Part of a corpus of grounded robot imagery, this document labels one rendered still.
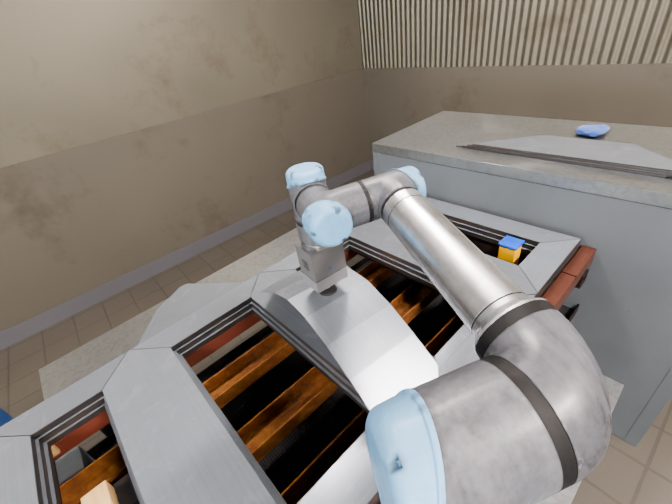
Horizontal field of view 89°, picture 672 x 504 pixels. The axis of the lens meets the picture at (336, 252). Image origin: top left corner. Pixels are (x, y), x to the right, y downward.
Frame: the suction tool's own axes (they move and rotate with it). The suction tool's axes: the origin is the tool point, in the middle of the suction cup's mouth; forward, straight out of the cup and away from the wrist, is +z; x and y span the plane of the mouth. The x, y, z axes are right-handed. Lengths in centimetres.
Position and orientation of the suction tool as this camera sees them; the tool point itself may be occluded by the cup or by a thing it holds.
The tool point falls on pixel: (328, 294)
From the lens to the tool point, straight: 82.1
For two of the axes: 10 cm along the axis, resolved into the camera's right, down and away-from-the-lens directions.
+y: -7.9, 4.3, -4.4
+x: 6.0, 3.8, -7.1
